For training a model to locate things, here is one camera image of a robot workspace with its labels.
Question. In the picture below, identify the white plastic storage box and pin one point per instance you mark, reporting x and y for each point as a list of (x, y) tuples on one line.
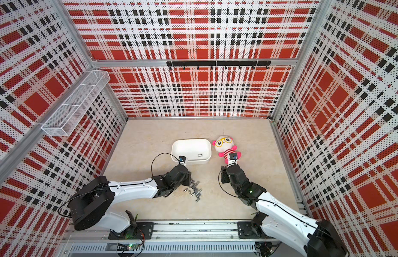
[(190, 148)]

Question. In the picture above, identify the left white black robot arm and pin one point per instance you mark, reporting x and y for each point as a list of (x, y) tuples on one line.
[(92, 205)]

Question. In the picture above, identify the white wire mesh basket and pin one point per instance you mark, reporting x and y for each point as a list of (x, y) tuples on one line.
[(68, 115)]

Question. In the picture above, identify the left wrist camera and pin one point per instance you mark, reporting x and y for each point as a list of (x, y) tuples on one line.
[(182, 160)]

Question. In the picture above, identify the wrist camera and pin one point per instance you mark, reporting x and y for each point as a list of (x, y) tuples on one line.
[(232, 158), (182, 160)]

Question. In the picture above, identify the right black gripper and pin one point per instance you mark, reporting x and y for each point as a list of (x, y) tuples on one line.
[(224, 174)]

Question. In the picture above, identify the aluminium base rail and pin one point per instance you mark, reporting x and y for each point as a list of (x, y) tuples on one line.
[(175, 238)]

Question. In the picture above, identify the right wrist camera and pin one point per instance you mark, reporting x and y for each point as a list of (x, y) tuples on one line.
[(232, 158)]

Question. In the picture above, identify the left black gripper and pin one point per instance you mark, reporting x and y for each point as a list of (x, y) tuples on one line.
[(187, 179)]

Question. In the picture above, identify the black wall hook rail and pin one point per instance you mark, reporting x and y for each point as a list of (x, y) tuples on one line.
[(185, 64)]

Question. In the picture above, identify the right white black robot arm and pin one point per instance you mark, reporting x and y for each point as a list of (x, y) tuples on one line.
[(310, 237)]

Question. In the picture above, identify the green circuit board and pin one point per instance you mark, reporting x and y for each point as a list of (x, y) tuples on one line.
[(127, 247)]

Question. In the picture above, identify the pink white plush doll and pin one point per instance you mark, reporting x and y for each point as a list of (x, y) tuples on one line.
[(225, 146)]

